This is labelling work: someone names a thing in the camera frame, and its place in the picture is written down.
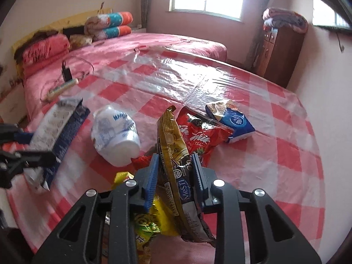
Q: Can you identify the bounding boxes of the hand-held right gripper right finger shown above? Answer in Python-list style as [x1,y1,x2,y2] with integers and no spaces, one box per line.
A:
[192,152,322,264]

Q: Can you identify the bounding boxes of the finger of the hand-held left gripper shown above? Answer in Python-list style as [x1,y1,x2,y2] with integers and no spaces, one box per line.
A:
[0,150,57,189]
[0,124,35,145]

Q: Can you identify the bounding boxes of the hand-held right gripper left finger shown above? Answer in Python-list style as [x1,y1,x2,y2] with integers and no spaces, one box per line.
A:
[31,154,160,264]

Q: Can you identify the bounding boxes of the white blue carton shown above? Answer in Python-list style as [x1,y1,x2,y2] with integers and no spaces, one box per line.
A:
[23,97,91,192]

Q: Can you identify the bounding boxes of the gold coffee packet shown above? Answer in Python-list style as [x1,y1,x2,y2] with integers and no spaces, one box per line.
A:
[156,106,216,242]

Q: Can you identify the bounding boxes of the crushed white plastic bottle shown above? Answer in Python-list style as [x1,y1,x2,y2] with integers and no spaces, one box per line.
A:
[91,104,141,167]

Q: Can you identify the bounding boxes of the blue cracker packet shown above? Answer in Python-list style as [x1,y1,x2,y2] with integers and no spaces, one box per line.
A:
[205,99,256,144]

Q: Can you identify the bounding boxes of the yellow green wrapper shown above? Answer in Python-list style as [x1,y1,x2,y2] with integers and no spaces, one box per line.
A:
[111,171,182,264]

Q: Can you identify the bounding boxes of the red snack packet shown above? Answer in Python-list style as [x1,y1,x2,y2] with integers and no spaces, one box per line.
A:
[131,107,235,168]

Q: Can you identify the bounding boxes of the cream power strip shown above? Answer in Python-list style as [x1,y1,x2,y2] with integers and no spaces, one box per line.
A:
[46,78,79,101]

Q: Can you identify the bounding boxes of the folded pink blanket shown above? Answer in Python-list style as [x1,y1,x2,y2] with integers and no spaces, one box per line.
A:
[23,49,69,79]

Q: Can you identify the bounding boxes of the black charger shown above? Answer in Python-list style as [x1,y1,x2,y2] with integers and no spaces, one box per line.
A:
[61,60,72,82]

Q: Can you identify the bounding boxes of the red white checkered tablecloth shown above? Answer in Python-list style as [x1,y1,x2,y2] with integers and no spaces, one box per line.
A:
[5,48,326,264]

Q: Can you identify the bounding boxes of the pink printed pillow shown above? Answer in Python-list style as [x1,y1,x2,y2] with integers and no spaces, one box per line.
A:
[21,34,70,69]

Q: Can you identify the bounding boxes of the brown floral pillow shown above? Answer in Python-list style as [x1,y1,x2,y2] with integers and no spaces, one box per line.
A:
[69,34,92,50]

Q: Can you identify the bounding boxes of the flat black item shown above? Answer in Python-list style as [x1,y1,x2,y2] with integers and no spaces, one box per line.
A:
[63,26,84,36]

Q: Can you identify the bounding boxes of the yellow headboard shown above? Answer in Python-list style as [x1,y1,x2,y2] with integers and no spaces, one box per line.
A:
[12,8,113,50]

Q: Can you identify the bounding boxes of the bed with pink printed bedspread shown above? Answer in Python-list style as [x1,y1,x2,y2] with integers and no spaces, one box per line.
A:
[22,31,229,121]

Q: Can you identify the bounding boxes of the folded teal orange quilt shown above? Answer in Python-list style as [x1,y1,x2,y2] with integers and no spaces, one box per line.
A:
[84,11,133,41]

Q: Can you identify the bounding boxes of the brown wooden cabinet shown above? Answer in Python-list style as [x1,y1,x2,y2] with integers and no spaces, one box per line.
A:
[258,25,304,87]

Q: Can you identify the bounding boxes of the folded red grey quilts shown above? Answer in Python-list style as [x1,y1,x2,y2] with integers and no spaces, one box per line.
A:
[262,7,308,35]

